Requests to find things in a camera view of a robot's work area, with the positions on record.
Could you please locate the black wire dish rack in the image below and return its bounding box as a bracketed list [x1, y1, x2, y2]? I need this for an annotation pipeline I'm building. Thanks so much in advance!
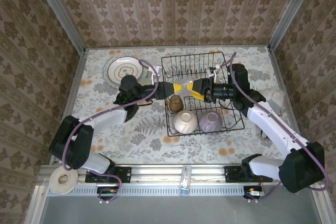
[160, 51, 245, 137]

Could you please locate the beige ceramic bowl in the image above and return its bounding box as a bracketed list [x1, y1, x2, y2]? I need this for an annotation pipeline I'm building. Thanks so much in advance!
[173, 110, 197, 133]

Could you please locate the colourful floral pattern plate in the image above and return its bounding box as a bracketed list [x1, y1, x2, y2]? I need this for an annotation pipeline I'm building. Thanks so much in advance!
[101, 52, 148, 88]

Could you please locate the grey koala plush toy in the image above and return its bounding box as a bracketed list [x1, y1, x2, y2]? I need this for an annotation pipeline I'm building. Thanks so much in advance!
[258, 89, 287, 140]

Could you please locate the clear plastic holder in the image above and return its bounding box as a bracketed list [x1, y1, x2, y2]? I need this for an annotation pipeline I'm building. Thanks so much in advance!
[180, 165, 191, 198]

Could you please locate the purple ceramic bowl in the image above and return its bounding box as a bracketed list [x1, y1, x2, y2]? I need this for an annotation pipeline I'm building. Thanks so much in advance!
[198, 110, 224, 133]

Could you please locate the aluminium frame post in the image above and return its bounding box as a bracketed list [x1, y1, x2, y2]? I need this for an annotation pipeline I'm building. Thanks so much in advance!
[268, 0, 320, 50]
[29, 0, 87, 53]

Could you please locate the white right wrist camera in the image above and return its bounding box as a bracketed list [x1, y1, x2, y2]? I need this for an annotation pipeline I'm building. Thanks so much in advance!
[206, 64, 223, 79]

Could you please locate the slotted grey cable duct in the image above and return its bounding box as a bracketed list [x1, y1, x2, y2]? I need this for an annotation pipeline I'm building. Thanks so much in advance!
[75, 186, 246, 198]

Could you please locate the floral fern print tablecloth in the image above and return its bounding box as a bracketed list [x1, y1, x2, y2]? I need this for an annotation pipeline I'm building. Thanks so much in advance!
[59, 47, 302, 164]

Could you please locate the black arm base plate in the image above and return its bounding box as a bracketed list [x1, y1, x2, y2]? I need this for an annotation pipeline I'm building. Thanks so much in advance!
[224, 165, 272, 183]
[85, 165, 132, 184]

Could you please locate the white plate with dark rings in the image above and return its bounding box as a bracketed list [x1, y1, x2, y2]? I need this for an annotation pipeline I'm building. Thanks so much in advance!
[106, 57, 144, 88]

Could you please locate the white tape roll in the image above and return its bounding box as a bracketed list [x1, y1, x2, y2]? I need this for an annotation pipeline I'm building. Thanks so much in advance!
[49, 166, 79, 196]

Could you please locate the grey metal shelf panel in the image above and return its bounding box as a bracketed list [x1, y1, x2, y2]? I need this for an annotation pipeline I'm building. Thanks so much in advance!
[26, 195, 326, 224]

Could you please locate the brown ceramic cup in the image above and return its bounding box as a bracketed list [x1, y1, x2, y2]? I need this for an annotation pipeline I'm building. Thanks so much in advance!
[169, 94, 184, 114]

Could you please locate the aluminium table edge rail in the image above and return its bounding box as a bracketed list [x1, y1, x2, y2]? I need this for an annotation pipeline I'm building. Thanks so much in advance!
[49, 48, 89, 165]
[267, 47, 310, 163]

